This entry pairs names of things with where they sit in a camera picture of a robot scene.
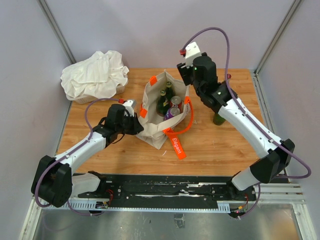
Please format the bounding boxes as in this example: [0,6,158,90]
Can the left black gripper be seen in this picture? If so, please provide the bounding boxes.
[116,112,144,136]

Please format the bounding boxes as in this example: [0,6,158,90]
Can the canvas bag orange handles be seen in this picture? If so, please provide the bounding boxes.
[137,71,194,160]

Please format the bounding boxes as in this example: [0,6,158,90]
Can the purple soda can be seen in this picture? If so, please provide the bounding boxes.
[164,106,181,121]

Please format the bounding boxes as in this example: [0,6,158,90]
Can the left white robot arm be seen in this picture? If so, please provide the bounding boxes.
[31,99,144,208]

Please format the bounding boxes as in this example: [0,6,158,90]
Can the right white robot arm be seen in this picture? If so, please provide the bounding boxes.
[177,50,295,200]

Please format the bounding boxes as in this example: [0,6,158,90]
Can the green bottle yellow label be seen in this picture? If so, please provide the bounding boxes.
[156,89,170,116]

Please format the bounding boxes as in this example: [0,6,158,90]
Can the dark green glass bottle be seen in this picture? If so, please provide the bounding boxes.
[165,81,176,102]

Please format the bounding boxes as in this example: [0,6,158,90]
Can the crumpled white cloth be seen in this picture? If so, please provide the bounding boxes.
[60,50,130,101]

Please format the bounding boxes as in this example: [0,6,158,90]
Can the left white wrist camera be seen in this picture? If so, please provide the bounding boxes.
[120,99,137,117]

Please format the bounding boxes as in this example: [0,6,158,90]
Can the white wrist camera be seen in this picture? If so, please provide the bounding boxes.
[179,41,202,67]
[120,99,137,117]

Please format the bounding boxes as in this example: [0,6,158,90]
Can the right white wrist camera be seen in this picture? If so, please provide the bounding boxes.
[179,41,202,67]

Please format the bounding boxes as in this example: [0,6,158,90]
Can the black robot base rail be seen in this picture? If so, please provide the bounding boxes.
[78,174,256,212]

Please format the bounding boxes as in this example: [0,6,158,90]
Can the right aluminium frame post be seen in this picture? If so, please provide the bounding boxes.
[253,0,305,73]

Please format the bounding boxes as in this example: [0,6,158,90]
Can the aluminium frame post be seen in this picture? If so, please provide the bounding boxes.
[253,0,305,73]
[37,0,76,64]

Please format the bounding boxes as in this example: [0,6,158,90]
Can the left aluminium frame post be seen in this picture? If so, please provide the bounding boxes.
[37,0,76,64]

